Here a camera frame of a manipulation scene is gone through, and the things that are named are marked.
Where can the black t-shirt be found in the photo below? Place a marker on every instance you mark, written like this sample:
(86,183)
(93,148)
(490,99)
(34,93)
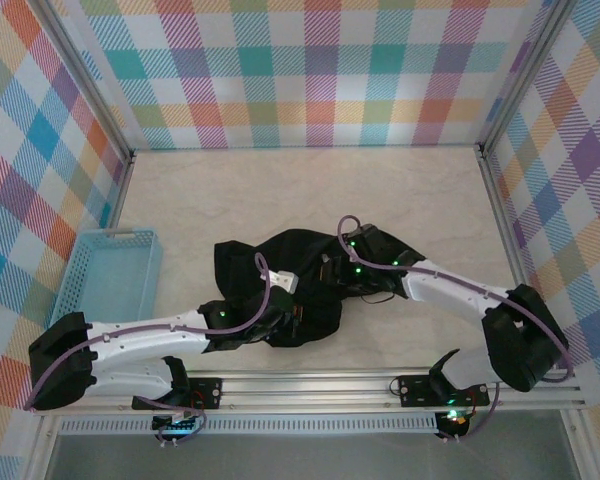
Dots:
(300,250)

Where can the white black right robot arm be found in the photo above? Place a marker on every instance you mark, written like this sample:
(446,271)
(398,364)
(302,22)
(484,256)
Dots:
(450,295)

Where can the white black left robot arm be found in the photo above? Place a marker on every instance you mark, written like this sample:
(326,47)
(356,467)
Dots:
(145,340)

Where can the light blue plastic basket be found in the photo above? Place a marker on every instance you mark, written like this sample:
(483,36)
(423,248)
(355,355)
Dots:
(105,260)

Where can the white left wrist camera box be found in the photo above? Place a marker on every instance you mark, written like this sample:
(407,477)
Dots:
(285,279)

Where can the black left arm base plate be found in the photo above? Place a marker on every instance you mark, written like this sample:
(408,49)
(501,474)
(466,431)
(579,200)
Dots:
(210,392)

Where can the long aluminium mounting rail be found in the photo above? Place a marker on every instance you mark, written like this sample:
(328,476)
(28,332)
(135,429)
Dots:
(305,390)

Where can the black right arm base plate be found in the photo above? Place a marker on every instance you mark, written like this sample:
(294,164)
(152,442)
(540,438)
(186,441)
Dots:
(415,390)

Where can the aluminium frame post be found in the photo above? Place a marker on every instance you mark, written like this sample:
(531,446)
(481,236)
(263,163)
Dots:
(85,75)
(524,75)

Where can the short aluminium frame leg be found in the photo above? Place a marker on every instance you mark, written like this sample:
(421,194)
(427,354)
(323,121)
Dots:
(40,450)
(580,450)

